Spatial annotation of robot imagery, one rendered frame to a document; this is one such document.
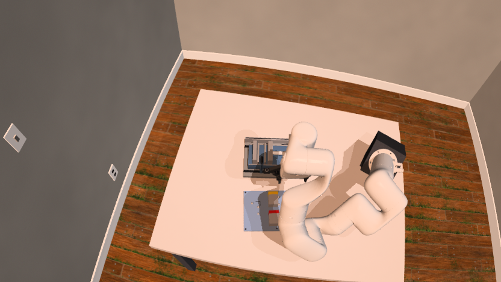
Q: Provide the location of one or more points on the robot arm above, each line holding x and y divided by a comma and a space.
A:
301, 235

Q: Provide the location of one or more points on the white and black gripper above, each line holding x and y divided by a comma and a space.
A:
279, 173

